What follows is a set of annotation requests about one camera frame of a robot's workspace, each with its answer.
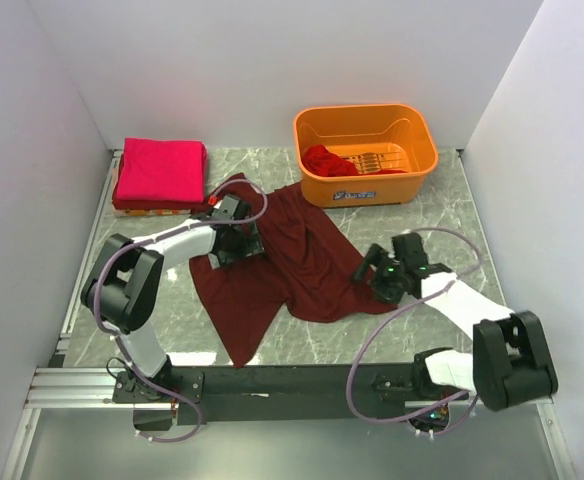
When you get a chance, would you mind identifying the orange plastic basket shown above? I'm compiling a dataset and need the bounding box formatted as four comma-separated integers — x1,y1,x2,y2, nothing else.
293,104,439,208

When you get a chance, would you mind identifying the dark maroon t-shirt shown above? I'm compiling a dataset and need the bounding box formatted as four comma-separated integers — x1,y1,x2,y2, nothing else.
189,173,394,368

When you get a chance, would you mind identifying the red t-shirt in basket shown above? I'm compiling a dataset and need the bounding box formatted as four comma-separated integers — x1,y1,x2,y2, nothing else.
301,145,405,177

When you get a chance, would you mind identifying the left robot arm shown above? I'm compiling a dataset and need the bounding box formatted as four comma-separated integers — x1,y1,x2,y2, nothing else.
81,194,264,402

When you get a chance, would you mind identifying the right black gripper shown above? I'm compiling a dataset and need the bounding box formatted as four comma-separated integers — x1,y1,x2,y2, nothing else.
350,244,407,307

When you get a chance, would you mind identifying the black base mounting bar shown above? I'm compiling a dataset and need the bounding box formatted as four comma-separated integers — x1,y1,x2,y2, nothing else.
112,363,457,431

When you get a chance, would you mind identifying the aluminium frame rail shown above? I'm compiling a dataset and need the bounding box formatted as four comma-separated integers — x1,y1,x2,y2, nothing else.
0,147,173,480

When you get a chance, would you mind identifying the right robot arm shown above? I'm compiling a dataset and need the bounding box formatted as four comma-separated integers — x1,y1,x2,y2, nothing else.
353,231,559,411

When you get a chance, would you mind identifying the folded pink t-shirt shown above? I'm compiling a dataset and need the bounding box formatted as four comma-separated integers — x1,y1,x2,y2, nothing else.
113,137,207,208

